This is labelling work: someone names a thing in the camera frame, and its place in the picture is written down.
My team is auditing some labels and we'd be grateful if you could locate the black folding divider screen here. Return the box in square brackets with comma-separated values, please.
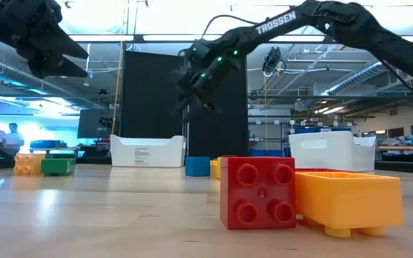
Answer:
[119, 49, 250, 161]

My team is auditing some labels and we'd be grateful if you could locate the small blue block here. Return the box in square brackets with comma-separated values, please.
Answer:
[184, 156, 212, 178]

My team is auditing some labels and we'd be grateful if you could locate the yellow hanging strap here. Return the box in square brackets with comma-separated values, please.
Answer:
[110, 41, 125, 135]

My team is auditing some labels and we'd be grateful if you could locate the white bin with printed label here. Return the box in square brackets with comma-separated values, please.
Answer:
[109, 134, 187, 168]

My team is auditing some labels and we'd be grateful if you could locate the silver ventilation duct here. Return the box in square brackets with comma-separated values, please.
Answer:
[326, 60, 385, 96]
[0, 42, 49, 90]

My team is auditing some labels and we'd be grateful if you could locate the yellow long block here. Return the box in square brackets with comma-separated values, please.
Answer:
[209, 155, 238, 180]

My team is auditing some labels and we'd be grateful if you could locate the person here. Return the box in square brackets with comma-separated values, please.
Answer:
[4, 123, 25, 156]

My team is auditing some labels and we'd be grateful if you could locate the wooden workbench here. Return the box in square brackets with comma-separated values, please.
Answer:
[377, 145, 413, 152]

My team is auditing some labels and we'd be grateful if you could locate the red medium block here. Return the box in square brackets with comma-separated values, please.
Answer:
[219, 156, 297, 231]

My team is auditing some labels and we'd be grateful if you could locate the thin yellow cord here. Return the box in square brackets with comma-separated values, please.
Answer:
[263, 75, 269, 155]

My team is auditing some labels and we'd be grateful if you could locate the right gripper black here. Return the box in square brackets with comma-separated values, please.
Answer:
[173, 60, 242, 122]

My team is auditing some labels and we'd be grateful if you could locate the blue workbench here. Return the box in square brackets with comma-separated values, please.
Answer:
[29, 140, 68, 151]

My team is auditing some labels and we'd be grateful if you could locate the yellow-orange medium block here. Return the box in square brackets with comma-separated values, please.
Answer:
[14, 153, 47, 176]
[294, 171, 404, 239]

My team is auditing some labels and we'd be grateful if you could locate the dark computer monitor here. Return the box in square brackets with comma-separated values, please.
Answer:
[77, 108, 116, 140]

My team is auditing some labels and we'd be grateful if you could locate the white plastic bin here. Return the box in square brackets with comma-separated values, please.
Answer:
[288, 130, 376, 173]

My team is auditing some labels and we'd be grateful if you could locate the green medium block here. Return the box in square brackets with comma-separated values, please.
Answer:
[40, 153, 77, 177]

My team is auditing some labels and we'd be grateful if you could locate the red long block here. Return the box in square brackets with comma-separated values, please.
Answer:
[294, 167, 354, 173]

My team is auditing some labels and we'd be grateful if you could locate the black ceiling-hung camera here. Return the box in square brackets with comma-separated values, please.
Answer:
[262, 46, 287, 77]

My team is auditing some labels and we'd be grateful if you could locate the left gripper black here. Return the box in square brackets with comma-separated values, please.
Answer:
[0, 0, 90, 80]

